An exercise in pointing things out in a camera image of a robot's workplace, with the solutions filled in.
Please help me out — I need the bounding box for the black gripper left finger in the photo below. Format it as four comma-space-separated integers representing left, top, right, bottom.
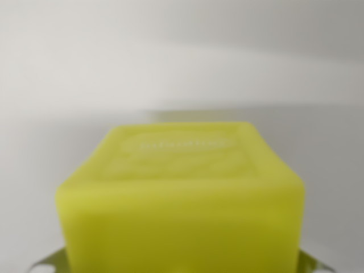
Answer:
27, 246, 71, 273

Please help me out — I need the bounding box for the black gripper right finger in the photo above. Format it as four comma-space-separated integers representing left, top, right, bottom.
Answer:
297, 247, 337, 273

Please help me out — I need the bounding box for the yellow cube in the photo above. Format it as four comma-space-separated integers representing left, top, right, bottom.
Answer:
54, 121, 307, 273

